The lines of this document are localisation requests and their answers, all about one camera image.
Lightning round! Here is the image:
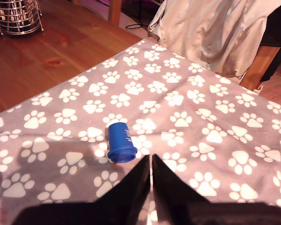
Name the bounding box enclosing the grey paw-print cloth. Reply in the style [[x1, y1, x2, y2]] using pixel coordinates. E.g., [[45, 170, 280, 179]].
[[0, 38, 281, 225]]

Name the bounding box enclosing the blue coffee capsule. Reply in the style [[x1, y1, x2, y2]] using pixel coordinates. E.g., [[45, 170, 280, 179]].
[[107, 121, 138, 164]]

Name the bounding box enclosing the chrome wire utensil rack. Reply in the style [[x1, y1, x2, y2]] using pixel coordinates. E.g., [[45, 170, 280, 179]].
[[0, 0, 44, 37]]

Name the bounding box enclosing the wooden chair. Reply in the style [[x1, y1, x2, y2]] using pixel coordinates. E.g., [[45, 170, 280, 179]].
[[239, 45, 281, 91]]

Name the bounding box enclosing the beige garment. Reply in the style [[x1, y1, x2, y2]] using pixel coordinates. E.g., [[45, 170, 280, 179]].
[[147, 0, 281, 80]]

